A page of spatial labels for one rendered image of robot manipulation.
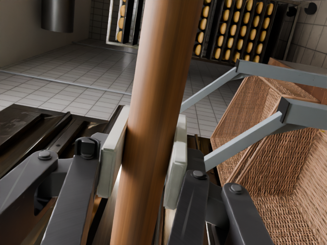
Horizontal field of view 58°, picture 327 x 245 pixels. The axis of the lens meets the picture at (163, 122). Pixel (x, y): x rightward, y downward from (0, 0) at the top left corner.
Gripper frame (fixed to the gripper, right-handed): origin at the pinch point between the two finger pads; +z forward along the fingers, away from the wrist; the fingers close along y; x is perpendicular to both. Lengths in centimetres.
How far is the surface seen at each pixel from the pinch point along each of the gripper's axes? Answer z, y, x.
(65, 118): 139, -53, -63
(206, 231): 66, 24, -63
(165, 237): 65, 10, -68
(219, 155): 38.0, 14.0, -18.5
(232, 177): 95, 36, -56
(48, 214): 62, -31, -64
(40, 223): 57, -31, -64
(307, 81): 85, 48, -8
